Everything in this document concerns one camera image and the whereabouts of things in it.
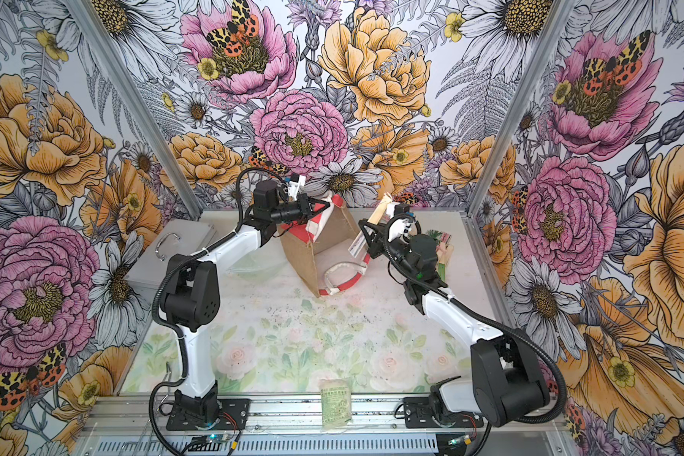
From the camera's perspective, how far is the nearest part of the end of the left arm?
760 millimetres

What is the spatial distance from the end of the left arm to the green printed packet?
1.47 feet

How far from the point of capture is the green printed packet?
0.73m
